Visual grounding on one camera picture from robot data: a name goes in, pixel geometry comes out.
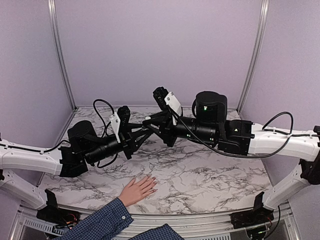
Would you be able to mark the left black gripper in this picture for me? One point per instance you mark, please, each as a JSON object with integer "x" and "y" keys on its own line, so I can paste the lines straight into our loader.
{"x": 130, "y": 140}

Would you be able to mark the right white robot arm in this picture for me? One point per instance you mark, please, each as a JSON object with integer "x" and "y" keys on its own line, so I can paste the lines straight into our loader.
{"x": 239, "y": 138}

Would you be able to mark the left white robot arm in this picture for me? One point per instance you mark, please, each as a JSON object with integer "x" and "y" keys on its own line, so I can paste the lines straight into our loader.
{"x": 84, "y": 148}

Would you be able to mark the front aluminium rail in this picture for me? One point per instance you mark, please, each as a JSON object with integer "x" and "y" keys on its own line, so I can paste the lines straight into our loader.
{"x": 207, "y": 226}

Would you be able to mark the right aluminium frame post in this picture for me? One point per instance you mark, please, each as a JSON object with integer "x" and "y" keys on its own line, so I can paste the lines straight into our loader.
{"x": 261, "y": 27}

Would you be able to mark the aluminium frame post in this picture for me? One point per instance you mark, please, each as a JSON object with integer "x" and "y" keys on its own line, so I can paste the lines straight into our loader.
{"x": 59, "y": 52}
{"x": 261, "y": 27}

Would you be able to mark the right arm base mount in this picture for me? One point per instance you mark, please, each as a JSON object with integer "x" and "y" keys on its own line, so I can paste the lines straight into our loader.
{"x": 257, "y": 215}

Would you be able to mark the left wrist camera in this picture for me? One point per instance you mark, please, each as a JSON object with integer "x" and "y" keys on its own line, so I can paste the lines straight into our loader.
{"x": 119, "y": 122}

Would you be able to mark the blue checkered sleeve forearm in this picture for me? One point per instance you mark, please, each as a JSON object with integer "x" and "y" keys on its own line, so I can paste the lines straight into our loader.
{"x": 104, "y": 224}

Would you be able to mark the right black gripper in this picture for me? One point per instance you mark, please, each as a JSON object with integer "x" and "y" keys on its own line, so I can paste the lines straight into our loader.
{"x": 165, "y": 125}

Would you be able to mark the left aluminium frame post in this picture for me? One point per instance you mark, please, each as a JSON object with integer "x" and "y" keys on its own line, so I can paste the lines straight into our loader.
{"x": 59, "y": 52}

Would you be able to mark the blue checkered shirt body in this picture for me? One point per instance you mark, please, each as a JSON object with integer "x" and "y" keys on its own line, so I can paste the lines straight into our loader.
{"x": 164, "y": 232}

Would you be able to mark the person's bare hand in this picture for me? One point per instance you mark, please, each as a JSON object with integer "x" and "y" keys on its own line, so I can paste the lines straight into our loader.
{"x": 136, "y": 191}

